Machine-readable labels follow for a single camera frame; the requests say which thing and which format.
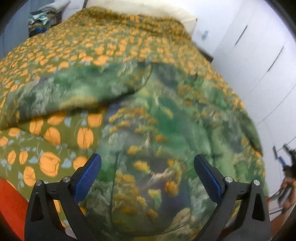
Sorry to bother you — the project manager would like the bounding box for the green landscape print jacket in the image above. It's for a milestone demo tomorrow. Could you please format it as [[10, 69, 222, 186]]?
[[1, 61, 265, 240]]

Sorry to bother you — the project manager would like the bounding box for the pile of clothes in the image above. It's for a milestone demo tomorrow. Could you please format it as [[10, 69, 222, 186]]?
[[28, 11, 62, 37]]

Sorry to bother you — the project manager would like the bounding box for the person's right hand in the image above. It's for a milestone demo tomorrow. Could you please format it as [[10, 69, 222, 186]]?
[[280, 178, 296, 211]]

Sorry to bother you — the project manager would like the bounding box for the orange knitted blanket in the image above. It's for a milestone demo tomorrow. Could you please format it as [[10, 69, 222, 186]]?
[[1, 178, 28, 240]]

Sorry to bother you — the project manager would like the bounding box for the green orange floral quilt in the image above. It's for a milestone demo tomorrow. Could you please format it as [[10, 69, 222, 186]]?
[[0, 5, 247, 232]]

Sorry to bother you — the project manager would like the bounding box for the white wardrobe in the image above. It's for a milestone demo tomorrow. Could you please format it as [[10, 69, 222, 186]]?
[[212, 1, 295, 192]]

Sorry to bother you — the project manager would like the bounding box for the dark wooden nightstand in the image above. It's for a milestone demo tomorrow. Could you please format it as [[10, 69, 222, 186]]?
[[198, 49, 214, 63]]

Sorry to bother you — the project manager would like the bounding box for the cream padded headboard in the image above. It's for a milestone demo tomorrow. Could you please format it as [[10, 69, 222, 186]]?
[[84, 0, 197, 35]]

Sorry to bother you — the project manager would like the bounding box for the striped grey pillow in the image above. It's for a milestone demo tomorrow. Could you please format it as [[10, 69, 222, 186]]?
[[38, 0, 71, 14]]

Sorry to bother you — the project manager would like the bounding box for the white wall socket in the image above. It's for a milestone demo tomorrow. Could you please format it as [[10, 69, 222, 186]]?
[[201, 30, 209, 41]]

